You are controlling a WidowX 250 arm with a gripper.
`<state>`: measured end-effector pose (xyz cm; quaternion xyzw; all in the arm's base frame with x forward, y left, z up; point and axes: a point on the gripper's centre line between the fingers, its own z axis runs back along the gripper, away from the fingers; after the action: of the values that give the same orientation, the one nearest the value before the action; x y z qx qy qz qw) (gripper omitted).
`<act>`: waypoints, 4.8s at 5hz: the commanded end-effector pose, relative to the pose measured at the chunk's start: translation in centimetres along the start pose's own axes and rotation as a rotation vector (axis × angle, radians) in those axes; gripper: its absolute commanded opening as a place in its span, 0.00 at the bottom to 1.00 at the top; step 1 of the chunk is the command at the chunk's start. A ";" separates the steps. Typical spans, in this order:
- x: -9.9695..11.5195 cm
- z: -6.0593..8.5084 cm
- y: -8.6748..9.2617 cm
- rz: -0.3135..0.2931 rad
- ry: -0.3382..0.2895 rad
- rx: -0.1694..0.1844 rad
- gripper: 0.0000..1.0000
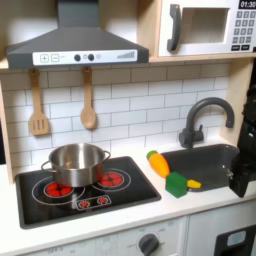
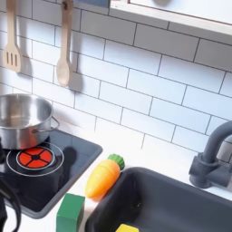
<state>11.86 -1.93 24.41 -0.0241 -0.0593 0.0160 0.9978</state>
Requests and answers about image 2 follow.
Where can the orange toy carrot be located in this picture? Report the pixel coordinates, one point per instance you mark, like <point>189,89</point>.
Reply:
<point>101,179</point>

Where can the yellow toy block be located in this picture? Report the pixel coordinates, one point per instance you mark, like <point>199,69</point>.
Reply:
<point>127,228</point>

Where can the black toy stove cooktop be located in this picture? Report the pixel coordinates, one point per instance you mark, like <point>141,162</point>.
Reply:
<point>78,151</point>

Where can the wooden spoon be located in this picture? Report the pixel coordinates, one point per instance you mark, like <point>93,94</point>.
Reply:
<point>64,71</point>

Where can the grey toy tap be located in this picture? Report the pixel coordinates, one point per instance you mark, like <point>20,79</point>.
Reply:
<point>208,169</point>

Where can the green toy block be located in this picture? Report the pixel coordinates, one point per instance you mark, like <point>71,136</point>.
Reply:
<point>69,214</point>

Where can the dark grey toy sink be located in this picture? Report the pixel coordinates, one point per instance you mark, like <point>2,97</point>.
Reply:
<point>181,205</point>

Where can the grey extractor hood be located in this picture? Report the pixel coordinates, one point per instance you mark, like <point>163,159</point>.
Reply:
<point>93,2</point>

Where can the slotted wooden spatula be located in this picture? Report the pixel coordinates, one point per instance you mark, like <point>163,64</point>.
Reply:
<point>12,57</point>

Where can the white toy microwave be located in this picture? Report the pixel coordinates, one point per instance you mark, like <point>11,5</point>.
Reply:
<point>196,7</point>

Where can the wooden kitchen frame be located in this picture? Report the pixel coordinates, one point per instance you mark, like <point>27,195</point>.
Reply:
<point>169,18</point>

